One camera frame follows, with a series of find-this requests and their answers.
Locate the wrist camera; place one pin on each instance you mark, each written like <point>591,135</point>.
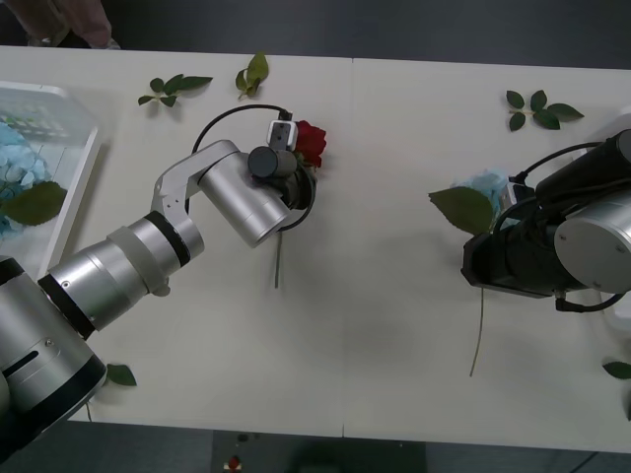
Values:
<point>510,197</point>
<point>282,134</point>

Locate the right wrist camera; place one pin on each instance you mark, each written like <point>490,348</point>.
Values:
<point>510,197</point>

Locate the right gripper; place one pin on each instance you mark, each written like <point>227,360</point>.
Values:
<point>488,261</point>

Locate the green twig with two leaves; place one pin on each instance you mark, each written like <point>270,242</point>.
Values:
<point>120,374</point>

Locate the small red knob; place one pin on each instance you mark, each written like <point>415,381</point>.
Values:
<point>232,463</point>

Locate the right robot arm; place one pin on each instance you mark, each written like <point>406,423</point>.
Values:
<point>591,236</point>

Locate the red rose with short stem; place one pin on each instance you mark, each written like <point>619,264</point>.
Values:
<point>310,140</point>

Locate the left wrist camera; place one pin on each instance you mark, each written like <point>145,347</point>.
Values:
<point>282,134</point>

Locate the light green leaf twig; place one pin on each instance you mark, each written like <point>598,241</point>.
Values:
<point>257,69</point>

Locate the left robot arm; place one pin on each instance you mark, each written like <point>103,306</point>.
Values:
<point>123,256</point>

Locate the single green leaf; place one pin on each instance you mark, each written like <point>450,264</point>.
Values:
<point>618,369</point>

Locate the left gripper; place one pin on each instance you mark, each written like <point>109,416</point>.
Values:
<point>296,189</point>

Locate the shallow white box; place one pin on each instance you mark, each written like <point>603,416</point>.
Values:
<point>74,128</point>
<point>623,118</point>

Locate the person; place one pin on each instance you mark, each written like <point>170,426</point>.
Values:
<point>84,20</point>

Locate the green twig with several leaves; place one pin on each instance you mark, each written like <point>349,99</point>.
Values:
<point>547,118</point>
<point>185,83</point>

